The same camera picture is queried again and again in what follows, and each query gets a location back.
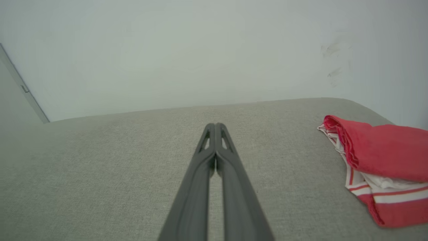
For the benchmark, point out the grey fabric sofa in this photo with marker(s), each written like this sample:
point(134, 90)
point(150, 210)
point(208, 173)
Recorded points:
point(117, 167)

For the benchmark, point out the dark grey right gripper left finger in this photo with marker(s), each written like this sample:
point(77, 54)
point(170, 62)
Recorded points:
point(190, 201)

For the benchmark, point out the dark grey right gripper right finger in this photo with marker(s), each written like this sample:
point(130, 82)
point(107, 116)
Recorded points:
point(240, 207)

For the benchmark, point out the red and white shirt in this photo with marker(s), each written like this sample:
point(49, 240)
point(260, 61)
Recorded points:
point(388, 154)

